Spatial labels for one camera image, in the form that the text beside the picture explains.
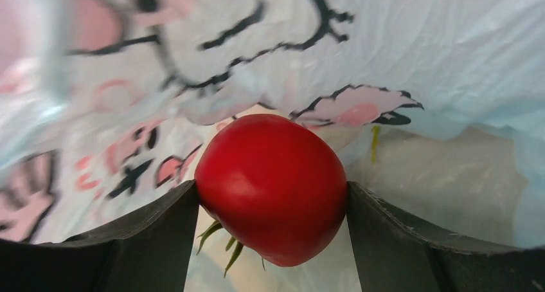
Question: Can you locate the red fake tomato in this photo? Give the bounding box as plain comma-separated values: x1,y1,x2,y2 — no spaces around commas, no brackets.
194,114,348,267

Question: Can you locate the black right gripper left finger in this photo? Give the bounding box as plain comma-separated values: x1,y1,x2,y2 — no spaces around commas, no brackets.
1,181,199,291

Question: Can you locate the light blue printed plastic bag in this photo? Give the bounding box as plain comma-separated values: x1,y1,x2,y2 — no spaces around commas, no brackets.
1,0,544,291

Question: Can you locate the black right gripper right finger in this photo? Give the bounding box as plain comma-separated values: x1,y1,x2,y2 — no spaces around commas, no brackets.
346,182,544,291

